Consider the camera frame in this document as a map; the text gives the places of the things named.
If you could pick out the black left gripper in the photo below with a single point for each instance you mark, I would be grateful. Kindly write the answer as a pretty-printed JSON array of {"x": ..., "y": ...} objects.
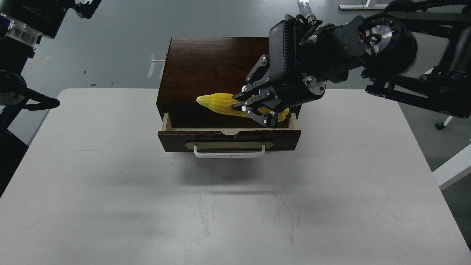
[{"x": 46, "y": 16}]

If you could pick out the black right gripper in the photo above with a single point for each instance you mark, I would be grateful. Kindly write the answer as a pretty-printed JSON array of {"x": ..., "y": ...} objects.
[{"x": 304, "y": 57}]

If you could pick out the yellow corn cob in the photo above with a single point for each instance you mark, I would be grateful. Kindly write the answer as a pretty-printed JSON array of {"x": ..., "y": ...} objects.
[{"x": 221, "y": 103}]

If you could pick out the wooden drawer with white handle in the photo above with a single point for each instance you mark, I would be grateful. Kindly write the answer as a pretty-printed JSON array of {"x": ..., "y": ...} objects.
[{"x": 229, "y": 142}]

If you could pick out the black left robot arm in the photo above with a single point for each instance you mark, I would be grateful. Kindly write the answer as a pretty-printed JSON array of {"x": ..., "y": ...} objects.
[{"x": 23, "y": 24}]

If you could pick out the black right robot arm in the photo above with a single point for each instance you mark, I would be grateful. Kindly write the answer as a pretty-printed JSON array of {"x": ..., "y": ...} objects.
[{"x": 383, "y": 44}]

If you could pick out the dark wooden drawer cabinet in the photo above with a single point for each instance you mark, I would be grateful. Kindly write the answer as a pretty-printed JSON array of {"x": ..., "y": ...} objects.
[{"x": 204, "y": 66}]

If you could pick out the grey floor tape strip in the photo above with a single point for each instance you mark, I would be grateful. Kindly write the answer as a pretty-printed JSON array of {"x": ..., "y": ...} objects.
[{"x": 305, "y": 12}]

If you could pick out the white desk base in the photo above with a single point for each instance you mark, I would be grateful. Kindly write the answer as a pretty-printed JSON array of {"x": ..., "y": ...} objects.
[{"x": 364, "y": 5}]

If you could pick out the white office chair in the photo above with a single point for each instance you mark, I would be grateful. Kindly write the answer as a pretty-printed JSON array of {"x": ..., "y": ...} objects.
[{"x": 444, "y": 124}]

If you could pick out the white table edge right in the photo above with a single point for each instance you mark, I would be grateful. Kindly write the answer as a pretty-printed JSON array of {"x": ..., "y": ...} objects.
[{"x": 454, "y": 169}]

